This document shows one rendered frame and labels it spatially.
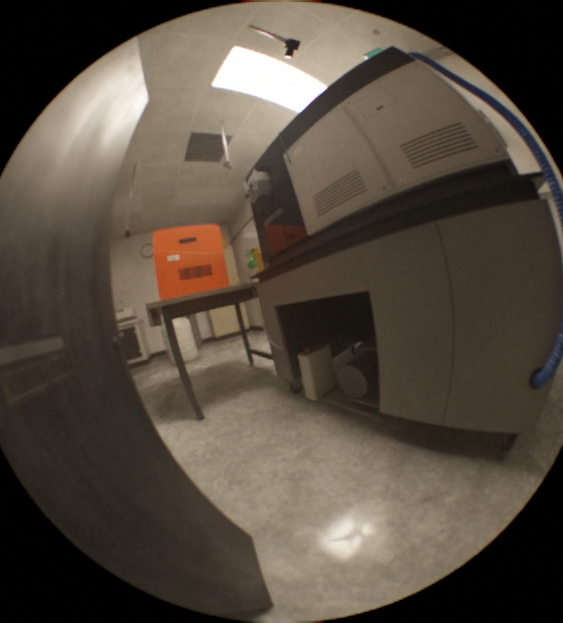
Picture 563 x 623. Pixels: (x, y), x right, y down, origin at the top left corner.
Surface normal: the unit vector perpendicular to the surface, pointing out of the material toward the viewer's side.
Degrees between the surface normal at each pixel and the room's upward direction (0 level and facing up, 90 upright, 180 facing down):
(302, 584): 0
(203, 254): 90
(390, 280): 90
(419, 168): 90
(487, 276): 90
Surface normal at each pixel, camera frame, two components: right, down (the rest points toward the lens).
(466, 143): -0.81, 0.22
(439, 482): -0.22, -0.97
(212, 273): 0.55, -0.07
